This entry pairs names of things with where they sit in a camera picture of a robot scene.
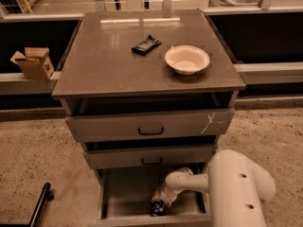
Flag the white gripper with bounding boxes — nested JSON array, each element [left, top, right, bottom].
[[151, 183, 182, 207]]

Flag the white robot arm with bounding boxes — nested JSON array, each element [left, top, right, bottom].
[[151, 149, 276, 227]]

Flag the bottom grey drawer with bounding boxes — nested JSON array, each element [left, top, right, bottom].
[[89, 165, 212, 227]]

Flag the grey drawer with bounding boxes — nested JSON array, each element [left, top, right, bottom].
[[66, 108, 235, 143], [89, 165, 212, 227], [83, 144, 213, 169]]

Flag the middle grey drawer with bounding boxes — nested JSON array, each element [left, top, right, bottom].
[[83, 144, 213, 169]]

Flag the top grey drawer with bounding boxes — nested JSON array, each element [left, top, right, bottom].
[[66, 108, 235, 143]]

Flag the grey drawer cabinet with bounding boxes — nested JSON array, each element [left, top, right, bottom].
[[51, 9, 246, 227]]

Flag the black bar bottom left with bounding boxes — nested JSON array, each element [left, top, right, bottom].
[[29, 183, 54, 227]]

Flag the white paper bowl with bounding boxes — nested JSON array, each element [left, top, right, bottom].
[[165, 45, 210, 76]]

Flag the black snack bar wrapper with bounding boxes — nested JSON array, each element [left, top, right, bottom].
[[131, 35, 162, 56]]

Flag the open cardboard box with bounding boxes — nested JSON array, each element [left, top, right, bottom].
[[10, 47, 54, 80]]

